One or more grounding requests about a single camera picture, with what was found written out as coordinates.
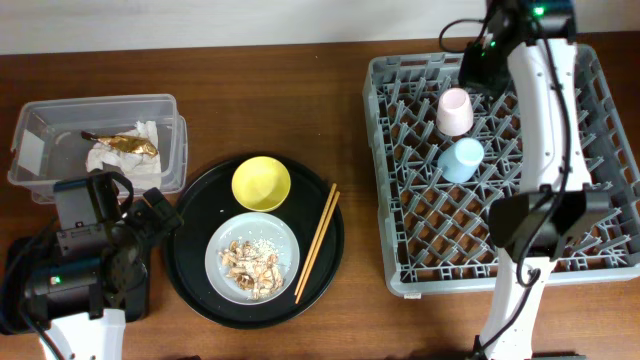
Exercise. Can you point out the clear plastic waste bin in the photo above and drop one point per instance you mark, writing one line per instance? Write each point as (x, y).
(59, 124)

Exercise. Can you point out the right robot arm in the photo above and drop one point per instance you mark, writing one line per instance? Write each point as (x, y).
(532, 45)

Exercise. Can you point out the grey plate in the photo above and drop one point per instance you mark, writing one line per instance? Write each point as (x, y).
(250, 227)

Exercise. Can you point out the grey dishwasher rack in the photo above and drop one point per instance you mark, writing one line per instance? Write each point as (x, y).
(434, 233)

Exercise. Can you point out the pink cup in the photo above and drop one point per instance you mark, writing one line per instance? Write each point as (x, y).
(454, 112)

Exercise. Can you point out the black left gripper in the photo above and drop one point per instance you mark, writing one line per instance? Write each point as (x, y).
(157, 214)

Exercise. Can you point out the white label on bin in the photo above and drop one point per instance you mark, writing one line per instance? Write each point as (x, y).
(31, 153)

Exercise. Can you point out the light blue cup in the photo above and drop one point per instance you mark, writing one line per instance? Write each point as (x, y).
(460, 161)

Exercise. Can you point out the food scraps on plate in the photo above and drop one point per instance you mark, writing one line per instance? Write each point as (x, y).
(254, 267)

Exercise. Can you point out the yellow bowl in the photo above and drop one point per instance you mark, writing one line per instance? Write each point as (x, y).
(261, 184)

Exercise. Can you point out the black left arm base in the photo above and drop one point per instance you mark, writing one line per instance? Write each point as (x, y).
(47, 283)

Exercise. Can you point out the white napkin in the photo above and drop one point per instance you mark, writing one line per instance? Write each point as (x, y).
(129, 163)

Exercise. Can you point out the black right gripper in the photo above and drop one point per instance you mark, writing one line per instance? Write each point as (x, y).
(470, 75)

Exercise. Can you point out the round black tray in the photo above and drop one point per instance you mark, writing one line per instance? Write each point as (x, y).
(208, 202)

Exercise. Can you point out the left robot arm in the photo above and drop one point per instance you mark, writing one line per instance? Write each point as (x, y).
(77, 336)

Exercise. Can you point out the gold foil wrapper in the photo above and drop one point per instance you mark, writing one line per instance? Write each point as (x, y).
(124, 143)

